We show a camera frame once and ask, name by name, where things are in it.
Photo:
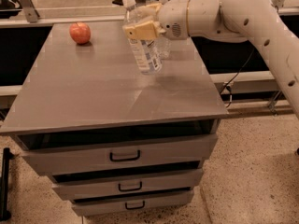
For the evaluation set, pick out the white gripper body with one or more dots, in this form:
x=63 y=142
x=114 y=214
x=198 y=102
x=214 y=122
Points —
x=173 y=19

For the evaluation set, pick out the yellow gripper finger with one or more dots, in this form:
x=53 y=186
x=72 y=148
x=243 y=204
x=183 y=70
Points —
x=150 y=9
x=146 y=30

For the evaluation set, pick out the blue label plastic bottle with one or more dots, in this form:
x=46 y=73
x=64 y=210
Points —
x=145 y=51

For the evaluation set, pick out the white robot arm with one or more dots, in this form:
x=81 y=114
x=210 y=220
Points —
x=228 y=21

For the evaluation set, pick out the clear water bottle red label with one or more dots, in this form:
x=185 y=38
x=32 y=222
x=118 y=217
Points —
x=163 y=45

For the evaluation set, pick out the red apple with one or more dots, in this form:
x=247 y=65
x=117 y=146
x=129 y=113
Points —
x=80 y=32

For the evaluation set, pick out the grey drawer cabinet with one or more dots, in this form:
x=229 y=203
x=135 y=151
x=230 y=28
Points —
x=94 y=94

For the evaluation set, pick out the grey metal railing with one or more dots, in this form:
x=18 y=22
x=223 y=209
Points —
x=48 y=12

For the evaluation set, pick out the top grey drawer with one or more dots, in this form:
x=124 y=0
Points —
x=90 y=158

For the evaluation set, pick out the grey drawer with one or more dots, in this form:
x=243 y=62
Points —
x=130 y=184
x=139 y=202
x=90 y=158

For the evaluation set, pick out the middle grey drawer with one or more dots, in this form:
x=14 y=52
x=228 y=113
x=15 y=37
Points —
x=130 y=184

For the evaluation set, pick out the bottom grey drawer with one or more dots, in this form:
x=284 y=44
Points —
x=139 y=202

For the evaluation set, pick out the black floor stand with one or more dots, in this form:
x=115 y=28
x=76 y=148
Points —
x=6 y=158

